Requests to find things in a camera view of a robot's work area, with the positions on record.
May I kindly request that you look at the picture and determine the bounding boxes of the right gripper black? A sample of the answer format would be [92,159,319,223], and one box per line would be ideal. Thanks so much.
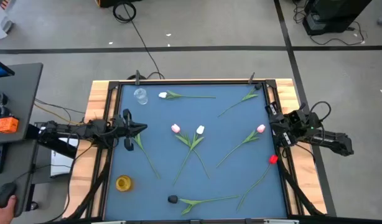
[264,102,305,147]

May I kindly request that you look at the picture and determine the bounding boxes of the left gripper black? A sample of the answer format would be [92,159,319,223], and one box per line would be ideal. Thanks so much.
[111,114,148,139]

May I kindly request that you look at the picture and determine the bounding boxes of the red artificial tulip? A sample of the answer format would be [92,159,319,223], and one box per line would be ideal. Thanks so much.
[236,154,279,212]
[132,133,162,180]

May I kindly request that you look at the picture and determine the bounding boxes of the pink artificial tulip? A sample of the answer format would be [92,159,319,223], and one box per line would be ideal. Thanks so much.
[216,124,267,169]
[170,123,210,180]

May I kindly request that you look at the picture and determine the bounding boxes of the black artificial tulip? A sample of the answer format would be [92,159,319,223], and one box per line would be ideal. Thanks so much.
[167,194,241,217]
[218,82,263,118]

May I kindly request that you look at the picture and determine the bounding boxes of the white artificial tulip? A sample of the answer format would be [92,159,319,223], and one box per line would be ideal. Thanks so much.
[158,90,217,101]
[172,124,206,186]

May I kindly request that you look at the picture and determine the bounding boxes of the clear glass vase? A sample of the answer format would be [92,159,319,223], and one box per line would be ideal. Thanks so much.
[134,88,149,106]

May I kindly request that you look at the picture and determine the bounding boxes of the yellow glass vase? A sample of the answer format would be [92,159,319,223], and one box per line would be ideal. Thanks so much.
[115,174,134,193]

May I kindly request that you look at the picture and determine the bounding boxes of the blue table mat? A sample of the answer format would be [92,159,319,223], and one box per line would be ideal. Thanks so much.
[103,83,288,220]

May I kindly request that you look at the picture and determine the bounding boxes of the black support beam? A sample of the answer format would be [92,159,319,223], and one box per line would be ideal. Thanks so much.
[26,124,78,159]

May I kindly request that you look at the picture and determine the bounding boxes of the grey desk top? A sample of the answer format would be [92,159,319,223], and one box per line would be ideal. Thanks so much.
[0,62,44,146]

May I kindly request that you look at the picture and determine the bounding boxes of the black floor machine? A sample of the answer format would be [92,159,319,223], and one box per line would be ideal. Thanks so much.
[302,0,373,35]

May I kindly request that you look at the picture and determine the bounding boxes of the grey keyboard shelf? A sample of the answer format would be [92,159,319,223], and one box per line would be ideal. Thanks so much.
[0,139,39,218]

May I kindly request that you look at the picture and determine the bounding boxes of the orange box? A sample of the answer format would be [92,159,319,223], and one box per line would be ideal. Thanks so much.
[0,116,20,134]

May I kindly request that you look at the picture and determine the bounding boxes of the black headphones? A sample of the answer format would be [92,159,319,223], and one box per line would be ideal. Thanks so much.
[0,91,11,125]

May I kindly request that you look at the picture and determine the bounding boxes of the black computer mouse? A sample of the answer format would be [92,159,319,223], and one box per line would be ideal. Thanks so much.
[0,182,17,208]

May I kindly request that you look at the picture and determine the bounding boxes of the person's hand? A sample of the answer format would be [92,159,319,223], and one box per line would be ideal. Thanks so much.
[0,191,17,224]

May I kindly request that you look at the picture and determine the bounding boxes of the thin black cable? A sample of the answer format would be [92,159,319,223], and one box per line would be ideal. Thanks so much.
[34,98,86,115]

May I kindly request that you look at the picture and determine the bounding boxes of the yellow cable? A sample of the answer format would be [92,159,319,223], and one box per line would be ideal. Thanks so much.
[34,103,71,125]

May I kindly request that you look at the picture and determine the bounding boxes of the black coiled floor cable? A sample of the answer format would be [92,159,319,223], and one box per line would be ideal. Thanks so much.
[112,1,165,80]

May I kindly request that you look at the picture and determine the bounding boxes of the black power cable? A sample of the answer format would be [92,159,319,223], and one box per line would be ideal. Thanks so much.
[309,20,368,47]

